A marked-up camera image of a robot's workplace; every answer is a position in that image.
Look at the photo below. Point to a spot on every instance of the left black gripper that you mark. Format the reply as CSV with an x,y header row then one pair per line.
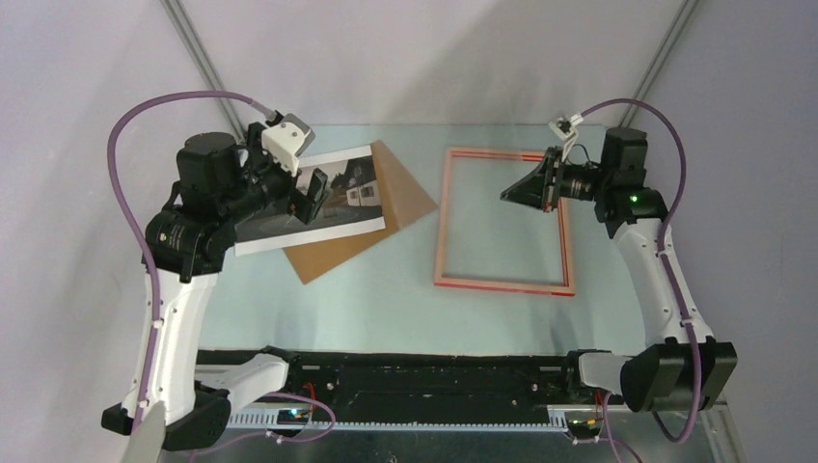
x,y
259,154

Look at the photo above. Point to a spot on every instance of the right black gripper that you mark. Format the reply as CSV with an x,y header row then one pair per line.
x,y
537,188

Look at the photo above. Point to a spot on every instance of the red wooden picture frame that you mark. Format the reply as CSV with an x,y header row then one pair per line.
x,y
565,289

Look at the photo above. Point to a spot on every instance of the landscape photo print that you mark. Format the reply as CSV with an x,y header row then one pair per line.
x,y
354,205

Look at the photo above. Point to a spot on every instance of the brown backing board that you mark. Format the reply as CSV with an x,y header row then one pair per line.
x,y
310,261

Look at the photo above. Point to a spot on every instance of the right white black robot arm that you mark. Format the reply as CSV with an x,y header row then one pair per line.
x,y
683,365

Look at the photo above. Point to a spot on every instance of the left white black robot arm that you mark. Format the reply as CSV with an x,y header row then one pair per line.
x,y
221,184

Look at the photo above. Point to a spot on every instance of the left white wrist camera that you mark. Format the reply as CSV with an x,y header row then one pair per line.
x,y
286,140

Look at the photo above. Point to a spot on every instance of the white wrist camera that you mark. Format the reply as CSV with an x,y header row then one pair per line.
x,y
286,140
566,128

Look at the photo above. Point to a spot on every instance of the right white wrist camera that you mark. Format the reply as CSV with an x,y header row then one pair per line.
x,y
566,128

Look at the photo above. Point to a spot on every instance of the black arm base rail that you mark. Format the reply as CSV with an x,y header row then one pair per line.
x,y
403,388

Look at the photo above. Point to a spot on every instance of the grey slotted cable duct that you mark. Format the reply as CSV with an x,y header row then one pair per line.
x,y
275,419

